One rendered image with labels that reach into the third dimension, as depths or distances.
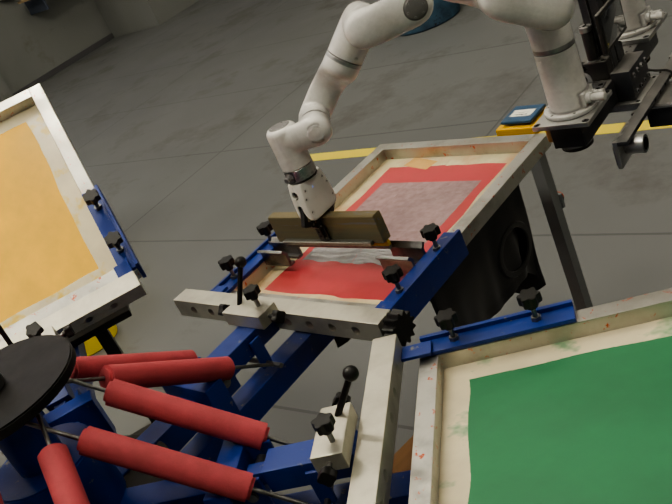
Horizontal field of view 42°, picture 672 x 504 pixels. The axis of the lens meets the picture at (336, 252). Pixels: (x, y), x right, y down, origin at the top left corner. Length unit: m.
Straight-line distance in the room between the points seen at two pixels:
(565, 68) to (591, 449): 0.91
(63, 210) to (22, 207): 0.12
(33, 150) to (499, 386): 1.59
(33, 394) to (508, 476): 0.79
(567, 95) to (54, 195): 1.39
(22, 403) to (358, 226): 0.87
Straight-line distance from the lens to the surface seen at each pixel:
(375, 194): 2.49
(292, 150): 2.00
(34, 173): 2.62
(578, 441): 1.47
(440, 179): 2.43
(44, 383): 1.55
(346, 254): 2.23
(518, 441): 1.50
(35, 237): 2.48
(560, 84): 2.04
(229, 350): 1.91
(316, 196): 2.05
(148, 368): 1.71
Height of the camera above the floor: 1.96
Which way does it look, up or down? 26 degrees down
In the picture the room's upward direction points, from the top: 25 degrees counter-clockwise
